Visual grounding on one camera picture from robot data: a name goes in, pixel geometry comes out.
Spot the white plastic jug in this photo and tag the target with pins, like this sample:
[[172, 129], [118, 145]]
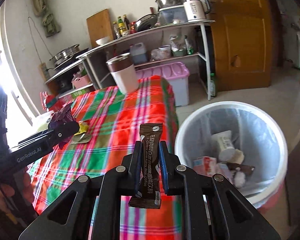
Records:
[[138, 53]]

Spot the power strip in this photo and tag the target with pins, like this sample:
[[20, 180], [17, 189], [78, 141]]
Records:
[[44, 71]]

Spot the brown coffee sachet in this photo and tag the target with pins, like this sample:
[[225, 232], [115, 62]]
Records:
[[148, 195], [246, 169]]

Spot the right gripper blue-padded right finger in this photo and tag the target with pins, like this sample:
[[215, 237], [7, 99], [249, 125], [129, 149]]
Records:
[[211, 207]]

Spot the dark soy sauce bottle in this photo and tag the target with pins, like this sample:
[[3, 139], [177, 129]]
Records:
[[127, 22]]

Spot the clear plastic bag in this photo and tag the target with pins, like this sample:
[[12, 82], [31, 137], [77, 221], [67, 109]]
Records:
[[239, 179]]

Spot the red white milk carton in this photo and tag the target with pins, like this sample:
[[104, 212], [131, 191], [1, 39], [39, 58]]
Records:
[[205, 166]]

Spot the red lid jar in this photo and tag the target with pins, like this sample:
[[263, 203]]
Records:
[[132, 28]]

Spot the pink lidded storage box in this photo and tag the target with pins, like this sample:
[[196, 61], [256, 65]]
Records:
[[177, 75]]

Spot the stainless steamer pot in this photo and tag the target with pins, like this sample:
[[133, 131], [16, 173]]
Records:
[[64, 54]]

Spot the white metal kitchen shelf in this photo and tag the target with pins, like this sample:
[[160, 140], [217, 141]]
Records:
[[94, 60]]

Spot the white electric kettle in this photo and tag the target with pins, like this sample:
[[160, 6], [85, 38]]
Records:
[[196, 10]]

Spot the green glass bottle on floor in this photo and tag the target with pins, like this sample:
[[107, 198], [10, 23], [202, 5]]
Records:
[[212, 85]]

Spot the white brown lidded mug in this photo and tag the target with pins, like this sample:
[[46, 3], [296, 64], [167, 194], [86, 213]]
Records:
[[123, 72]]

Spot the plaid tablecloth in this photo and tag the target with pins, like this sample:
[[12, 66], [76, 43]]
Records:
[[113, 122]]

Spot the purple snack packet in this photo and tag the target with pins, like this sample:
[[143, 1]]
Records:
[[60, 118]]

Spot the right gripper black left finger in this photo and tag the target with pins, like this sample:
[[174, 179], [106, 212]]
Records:
[[90, 207]]

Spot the yellow tissue pack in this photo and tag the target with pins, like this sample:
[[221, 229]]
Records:
[[40, 123]]

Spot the olive green wrapper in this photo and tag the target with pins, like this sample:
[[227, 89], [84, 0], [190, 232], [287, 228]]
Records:
[[82, 138]]

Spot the pink plastic basket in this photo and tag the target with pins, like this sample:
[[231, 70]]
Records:
[[79, 82]]

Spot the stainless steel bowl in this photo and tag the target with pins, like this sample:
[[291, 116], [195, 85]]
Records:
[[168, 3]]

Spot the clear storage container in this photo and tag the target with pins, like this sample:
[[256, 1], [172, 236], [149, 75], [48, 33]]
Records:
[[172, 15]]

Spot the wooden cutting board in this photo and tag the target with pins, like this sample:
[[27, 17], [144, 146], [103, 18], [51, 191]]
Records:
[[99, 26]]

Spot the white ceramic bowl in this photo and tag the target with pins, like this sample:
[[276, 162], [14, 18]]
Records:
[[103, 41]]

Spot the person's left hand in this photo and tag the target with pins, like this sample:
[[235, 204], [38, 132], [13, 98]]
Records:
[[9, 192]]

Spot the white yogurt cup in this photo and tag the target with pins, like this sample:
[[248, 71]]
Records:
[[223, 144]]

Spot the green cap sauce bottle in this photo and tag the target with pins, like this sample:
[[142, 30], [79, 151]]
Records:
[[121, 27]]

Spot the red kids water bottle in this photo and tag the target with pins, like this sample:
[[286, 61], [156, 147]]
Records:
[[50, 102]]

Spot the wooden door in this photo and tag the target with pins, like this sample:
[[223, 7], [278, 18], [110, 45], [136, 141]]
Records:
[[243, 43]]

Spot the yellow snack packet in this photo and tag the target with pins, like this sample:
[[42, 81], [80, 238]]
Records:
[[83, 127]]

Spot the steel frying pan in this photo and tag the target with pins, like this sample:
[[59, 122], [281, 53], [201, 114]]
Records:
[[146, 22]]

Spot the white trash bin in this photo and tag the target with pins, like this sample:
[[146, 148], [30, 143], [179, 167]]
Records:
[[235, 131]]

